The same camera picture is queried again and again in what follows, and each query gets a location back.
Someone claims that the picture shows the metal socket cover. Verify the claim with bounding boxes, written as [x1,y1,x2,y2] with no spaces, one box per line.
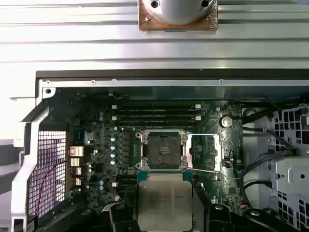
[187,132,225,170]

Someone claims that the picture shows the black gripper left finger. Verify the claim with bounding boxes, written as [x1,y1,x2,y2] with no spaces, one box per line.
[72,204,138,232]

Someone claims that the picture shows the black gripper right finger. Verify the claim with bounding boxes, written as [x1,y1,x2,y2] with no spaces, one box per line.
[193,189,300,232]

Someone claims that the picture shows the silver-topped CPU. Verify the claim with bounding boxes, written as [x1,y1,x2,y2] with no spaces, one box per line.
[136,171,194,232]

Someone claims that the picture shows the RAM slot with white latches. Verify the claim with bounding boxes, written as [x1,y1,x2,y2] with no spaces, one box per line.
[111,103,202,110]
[111,116,202,121]

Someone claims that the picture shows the thin red wire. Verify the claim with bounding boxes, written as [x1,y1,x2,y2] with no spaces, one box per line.
[36,159,73,216]

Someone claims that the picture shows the black PC case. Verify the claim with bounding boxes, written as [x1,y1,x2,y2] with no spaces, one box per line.
[9,69,309,232]

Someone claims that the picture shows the silver coin battery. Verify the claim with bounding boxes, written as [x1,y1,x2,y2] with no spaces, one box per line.
[219,115,233,128]

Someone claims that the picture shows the grey-blue flat cable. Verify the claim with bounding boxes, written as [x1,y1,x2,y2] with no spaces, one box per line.
[243,134,293,174]

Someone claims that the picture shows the black cable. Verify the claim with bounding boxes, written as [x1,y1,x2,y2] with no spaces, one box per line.
[243,180,272,194]

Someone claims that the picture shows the square brown base plate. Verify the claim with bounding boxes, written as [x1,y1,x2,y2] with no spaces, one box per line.
[138,0,219,32]

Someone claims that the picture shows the silver perforated disk cage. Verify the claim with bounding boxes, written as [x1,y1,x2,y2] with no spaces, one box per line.
[267,101,309,232]

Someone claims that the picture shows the RAM slot with black latches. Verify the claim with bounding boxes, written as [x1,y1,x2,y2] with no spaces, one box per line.
[111,110,202,116]
[118,121,194,128]

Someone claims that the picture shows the green motherboard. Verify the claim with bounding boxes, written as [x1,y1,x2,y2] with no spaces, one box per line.
[67,99,243,213]

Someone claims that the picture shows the CPU socket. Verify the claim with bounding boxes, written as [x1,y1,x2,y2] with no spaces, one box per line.
[135,129,189,170]

